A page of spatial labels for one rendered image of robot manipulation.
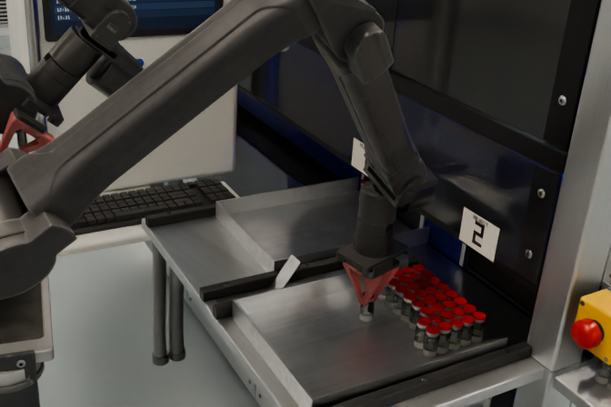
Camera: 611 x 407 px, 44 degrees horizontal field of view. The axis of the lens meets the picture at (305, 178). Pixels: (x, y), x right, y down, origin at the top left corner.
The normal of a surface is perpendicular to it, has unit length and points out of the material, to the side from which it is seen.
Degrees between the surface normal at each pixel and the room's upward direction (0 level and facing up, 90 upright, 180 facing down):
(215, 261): 0
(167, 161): 90
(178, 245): 0
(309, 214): 0
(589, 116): 90
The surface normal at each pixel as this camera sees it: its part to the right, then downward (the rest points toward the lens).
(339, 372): 0.06, -0.91
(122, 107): -0.29, -0.37
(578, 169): -0.87, 0.14
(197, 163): 0.47, 0.38
